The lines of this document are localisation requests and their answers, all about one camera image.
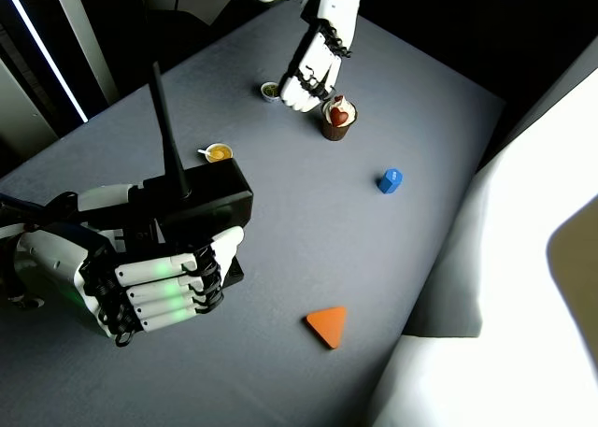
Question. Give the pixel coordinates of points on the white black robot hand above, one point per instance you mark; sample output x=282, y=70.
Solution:
x=51, y=263
x=334, y=11

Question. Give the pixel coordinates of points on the white frame post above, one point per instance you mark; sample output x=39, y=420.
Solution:
x=84, y=39

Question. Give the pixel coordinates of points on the orange triangular toy block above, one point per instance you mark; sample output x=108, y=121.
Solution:
x=331, y=324

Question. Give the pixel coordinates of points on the white spoon in yellow soup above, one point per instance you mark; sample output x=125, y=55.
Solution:
x=204, y=152

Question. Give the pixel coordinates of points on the black radio with antenna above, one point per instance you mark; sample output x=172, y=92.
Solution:
x=215, y=198

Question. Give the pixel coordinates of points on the toy chocolate cupcake with heart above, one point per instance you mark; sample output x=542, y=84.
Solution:
x=337, y=121

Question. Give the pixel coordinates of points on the grey table cloth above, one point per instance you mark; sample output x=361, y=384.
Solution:
x=303, y=240

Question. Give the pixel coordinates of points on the white bowl of yellow soup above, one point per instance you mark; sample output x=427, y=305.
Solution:
x=220, y=153

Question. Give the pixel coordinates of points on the white bowl of green beans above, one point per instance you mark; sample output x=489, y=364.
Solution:
x=268, y=93

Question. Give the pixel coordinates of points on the white light strip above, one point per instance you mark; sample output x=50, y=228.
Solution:
x=44, y=53

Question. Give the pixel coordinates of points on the blue hexagonal toy block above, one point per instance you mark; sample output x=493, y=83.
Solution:
x=390, y=181

